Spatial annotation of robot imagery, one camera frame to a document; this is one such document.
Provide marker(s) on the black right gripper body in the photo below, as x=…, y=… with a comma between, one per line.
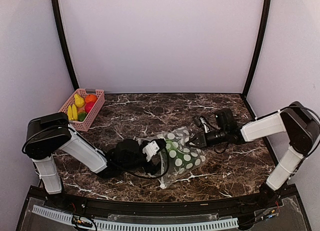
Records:
x=203, y=138

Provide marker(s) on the clear polka dot zip bag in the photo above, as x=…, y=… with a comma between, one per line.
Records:
x=182, y=136

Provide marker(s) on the green fake vegetable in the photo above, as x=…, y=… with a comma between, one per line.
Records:
x=182, y=157

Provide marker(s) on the red fake apple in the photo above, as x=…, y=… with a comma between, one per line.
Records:
x=88, y=106

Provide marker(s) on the orange fake orange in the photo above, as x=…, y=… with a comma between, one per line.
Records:
x=90, y=98

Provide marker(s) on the green orange fake pepper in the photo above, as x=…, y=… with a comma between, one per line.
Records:
x=81, y=116

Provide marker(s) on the yellow fake lemon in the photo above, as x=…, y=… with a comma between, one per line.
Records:
x=79, y=101

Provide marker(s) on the yellow fake banana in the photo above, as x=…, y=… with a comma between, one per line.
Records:
x=72, y=112

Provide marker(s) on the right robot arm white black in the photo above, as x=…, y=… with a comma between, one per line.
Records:
x=299, y=123

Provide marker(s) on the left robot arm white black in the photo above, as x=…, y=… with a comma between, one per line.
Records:
x=47, y=134

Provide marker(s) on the pink perforated plastic basket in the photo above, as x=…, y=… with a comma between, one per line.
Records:
x=86, y=124

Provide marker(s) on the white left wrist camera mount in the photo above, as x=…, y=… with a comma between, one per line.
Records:
x=150, y=150

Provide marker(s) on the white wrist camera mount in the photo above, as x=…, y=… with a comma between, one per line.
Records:
x=204, y=124
x=150, y=150

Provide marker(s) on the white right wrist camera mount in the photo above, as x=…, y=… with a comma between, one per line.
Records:
x=204, y=124

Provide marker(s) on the white slotted cable duct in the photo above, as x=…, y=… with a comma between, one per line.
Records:
x=117, y=222

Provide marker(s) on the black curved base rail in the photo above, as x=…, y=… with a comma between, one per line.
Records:
x=238, y=206

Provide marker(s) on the right black frame post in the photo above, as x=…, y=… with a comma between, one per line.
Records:
x=257, y=48

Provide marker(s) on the black frame post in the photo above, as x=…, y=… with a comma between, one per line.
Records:
x=257, y=48
x=63, y=43

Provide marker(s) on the left black frame post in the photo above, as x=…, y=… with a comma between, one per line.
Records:
x=63, y=43

